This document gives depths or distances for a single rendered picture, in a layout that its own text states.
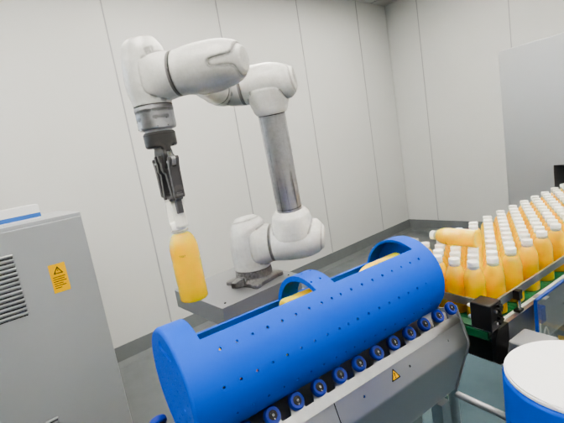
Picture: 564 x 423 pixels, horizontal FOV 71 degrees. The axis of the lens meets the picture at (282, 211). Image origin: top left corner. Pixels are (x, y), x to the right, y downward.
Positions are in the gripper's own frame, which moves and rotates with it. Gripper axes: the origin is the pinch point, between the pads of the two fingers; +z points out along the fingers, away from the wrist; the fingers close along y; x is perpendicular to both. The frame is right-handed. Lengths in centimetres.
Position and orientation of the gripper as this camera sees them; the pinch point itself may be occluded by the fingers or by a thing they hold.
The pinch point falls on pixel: (176, 213)
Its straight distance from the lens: 100.8
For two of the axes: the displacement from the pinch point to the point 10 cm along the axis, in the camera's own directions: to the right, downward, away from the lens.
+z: 1.7, 9.7, 1.6
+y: 5.5, 0.4, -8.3
